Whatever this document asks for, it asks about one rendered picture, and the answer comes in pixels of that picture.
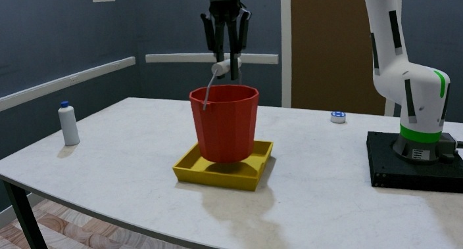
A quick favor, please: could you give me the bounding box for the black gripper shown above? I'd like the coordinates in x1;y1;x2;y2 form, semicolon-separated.
200;0;252;80

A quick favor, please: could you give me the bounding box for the grey bottle with blue cap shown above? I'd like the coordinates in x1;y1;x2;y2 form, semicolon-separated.
58;101;80;146

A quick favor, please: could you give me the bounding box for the yellow square tray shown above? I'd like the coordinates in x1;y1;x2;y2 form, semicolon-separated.
172;140;274;192

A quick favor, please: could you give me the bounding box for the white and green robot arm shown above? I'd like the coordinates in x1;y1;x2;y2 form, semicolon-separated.
365;0;463;166

